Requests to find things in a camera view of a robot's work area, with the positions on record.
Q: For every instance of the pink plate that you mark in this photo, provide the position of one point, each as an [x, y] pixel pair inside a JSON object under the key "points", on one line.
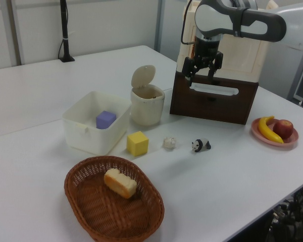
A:
{"points": [[290, 142]]}

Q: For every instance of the yellow banana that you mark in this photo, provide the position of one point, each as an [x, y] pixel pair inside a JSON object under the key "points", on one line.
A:
{"points": [[266, 131]]}

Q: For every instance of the bread loaf piece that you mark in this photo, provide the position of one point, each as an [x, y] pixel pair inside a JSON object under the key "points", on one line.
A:
{"points": [[120, 185]]}

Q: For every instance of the purple cube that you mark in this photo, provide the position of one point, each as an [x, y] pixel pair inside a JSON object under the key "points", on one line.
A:
{"points": [[105, 120]]}

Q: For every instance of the white paper ball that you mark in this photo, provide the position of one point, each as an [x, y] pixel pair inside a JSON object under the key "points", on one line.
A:
{"points": [[169, 143]]}

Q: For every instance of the red apple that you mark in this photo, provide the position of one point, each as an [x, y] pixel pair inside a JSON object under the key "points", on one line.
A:
{"points": [[283, 128]]}

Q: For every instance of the yellow cube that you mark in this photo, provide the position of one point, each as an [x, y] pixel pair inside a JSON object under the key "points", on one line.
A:
{"points": [[137, 143]]}

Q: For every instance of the panda toy figure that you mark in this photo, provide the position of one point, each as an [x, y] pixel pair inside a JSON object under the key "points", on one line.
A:
{"points": [[200, 145]]}

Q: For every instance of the white plastic bin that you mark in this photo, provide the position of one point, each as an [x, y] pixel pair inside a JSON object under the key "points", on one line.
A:
{"points": [[93, 131]]}

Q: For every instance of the brown wicker basket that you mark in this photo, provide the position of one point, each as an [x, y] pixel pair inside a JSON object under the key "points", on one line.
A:
{"points": [[111, 214]]}

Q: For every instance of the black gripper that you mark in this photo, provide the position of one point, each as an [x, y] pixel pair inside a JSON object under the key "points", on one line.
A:
{"points": [[206, 50]]}

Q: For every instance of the black pole stand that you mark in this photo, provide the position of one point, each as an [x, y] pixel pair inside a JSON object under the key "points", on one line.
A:
{"points": [[64, 32]]}

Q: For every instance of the cream trash can with lid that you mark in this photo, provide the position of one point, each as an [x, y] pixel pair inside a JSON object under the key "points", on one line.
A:
{"points": [[147, 104]]}

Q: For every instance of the dark brown wooden drawer box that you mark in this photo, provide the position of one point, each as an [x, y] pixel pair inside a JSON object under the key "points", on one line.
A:
{"points": [[217, 106]]}

